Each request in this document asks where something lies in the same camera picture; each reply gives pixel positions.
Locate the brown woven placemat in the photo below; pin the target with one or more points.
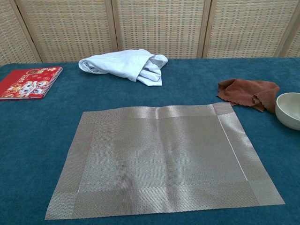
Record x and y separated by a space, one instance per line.
164 164

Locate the small white bowl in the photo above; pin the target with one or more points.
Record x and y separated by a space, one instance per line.
288 114

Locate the crumpled white cloth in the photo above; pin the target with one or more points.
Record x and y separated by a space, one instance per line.
122 65

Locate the woven bamboo folding screen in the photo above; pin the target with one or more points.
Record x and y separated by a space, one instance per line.
159 28

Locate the rust brown microfiber cloth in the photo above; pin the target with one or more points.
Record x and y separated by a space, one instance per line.
243 91

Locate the teal carpet table cover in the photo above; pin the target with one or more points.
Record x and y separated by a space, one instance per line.
35 140

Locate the red spiral calendar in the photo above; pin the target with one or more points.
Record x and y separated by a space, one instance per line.
21 84

